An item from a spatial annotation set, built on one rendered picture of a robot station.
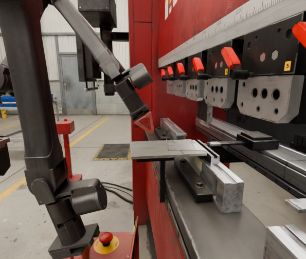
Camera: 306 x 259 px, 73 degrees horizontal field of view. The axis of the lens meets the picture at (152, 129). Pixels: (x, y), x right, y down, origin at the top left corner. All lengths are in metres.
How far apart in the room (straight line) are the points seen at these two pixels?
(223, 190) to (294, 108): 0.33
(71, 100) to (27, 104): 7.88
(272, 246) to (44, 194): 0.45
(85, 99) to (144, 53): 6.65
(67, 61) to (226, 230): 8.03
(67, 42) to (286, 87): 8.19
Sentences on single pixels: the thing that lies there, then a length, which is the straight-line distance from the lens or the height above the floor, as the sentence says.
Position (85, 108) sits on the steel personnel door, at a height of 0.26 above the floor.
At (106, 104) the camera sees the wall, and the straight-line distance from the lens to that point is 7.98.
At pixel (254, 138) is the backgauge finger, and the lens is 0.88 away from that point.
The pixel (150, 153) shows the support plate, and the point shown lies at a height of 1.00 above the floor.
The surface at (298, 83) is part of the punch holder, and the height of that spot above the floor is 1.24.
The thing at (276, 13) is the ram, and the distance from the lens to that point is 0.44.
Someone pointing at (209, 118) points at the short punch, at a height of 1.12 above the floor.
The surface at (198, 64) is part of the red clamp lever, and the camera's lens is 0.66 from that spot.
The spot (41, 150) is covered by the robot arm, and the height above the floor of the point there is 1.11.
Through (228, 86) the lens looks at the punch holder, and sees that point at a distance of 0.55.
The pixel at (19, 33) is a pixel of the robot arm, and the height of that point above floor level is 1.32.
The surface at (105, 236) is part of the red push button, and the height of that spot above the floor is 0.81.
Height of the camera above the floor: 1.24
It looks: 13 degrees down
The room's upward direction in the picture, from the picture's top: straight up
